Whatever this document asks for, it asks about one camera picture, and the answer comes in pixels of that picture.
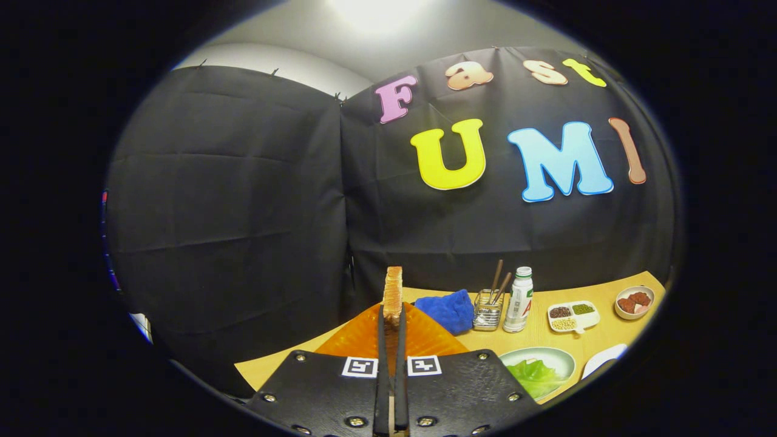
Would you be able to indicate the brown chopstick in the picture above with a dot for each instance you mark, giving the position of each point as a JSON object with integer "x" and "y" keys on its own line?
{"x": 504, "y": 285}
{"x": 497, "y": 279}

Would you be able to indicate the blue cloth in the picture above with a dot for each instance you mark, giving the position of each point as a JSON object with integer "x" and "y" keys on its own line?
{"x": 446, "y": 311}

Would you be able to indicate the toasted bread slice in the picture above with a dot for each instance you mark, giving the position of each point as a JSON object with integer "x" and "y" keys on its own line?
{"x": 393, "y": 294}

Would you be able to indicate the divided white bean dish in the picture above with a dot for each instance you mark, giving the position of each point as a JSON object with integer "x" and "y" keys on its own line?
{"x": 586, "y": 318}

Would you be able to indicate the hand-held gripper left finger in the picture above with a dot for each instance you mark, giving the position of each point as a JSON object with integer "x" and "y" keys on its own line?
{"x": 382, "y": 388}

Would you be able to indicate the metal chopstick holder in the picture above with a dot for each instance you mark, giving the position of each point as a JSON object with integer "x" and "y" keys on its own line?
{"x": 487, "y": 315}

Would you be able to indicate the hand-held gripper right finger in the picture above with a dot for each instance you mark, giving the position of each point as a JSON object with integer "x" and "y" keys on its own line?
{"x": 401, "y": 388}

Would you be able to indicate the white drink bottle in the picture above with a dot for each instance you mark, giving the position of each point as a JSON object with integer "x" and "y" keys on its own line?
{"x": 519, "y": 303}

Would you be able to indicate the white meat plate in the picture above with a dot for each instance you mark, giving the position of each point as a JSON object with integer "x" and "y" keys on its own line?
{"x": 625, "y": 315}

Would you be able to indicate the large brown meat piece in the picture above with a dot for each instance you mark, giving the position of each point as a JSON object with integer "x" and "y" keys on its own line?
{"x": 625, "y": 304}

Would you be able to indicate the small white plate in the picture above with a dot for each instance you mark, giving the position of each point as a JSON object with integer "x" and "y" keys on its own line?
{"x": 601, "y": 361}

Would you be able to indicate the green lettuce leaf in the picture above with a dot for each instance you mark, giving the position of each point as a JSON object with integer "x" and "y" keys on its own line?
{"x": 534, "y": 376}

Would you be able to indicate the pale green plate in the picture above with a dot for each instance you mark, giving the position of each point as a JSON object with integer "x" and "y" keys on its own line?
{"x": 561, "y": 364}

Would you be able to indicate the black backdrop cloth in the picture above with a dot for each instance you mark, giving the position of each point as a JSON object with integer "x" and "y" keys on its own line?
{"x": 230, "y": 212}

